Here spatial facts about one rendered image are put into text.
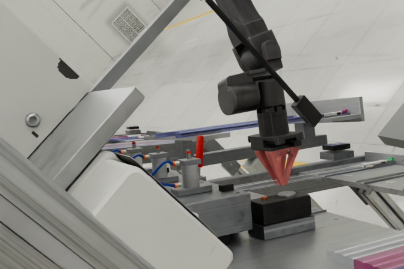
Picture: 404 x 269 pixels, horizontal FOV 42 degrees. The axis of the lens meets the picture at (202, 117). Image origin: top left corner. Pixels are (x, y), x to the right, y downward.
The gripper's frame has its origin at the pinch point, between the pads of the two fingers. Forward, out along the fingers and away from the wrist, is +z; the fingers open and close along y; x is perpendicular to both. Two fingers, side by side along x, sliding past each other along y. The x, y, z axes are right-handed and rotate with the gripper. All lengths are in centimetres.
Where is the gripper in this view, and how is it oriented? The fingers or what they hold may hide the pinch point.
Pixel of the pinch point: (281, 180)
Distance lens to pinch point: 104.2
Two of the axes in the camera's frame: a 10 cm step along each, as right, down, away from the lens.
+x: 8.8, -1.6, 4.4
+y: 4.5, 0.1, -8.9
